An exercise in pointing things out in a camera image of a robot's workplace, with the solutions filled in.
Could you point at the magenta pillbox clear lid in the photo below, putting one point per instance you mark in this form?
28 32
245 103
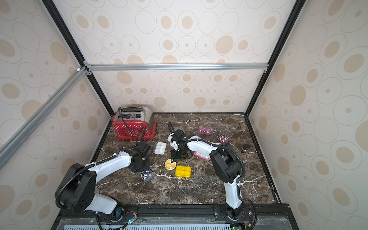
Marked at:
224 136

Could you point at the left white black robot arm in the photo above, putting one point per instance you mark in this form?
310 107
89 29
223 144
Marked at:
77 193

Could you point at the dark blue round pillbox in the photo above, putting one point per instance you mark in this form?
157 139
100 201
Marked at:
147 175

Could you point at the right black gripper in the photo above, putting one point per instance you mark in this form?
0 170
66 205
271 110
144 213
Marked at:
178 154

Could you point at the magenta pillbox rear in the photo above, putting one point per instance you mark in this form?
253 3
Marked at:
204 130

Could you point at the red rectangular pillbox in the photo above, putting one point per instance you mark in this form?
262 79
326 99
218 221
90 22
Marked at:
205 157

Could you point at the rear aluminium frame rail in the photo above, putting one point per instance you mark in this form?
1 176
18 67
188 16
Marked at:
174 67

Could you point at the red and silver toaster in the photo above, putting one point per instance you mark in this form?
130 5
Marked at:
133 123

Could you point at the white six-cell pillbox clear lid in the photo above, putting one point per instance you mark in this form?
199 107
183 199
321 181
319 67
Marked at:
158 147

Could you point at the small dark brown bottle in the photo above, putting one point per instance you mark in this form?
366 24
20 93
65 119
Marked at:
245 148

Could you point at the aluminium frame rail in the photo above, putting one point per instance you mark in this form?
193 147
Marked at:
19 138
174 67

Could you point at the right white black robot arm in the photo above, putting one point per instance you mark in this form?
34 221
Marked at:
226 163

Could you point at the left aluminium frame rail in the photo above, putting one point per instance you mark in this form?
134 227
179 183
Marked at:
19 138

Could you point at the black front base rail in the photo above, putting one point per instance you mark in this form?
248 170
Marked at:
182 217

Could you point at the yellow round pillbox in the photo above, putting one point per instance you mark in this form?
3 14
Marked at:
169 165

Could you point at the yellow lidded rectangular pillbox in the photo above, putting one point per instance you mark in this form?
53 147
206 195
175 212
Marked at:
183 171

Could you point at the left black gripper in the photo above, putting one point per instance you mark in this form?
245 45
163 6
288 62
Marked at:
136 169

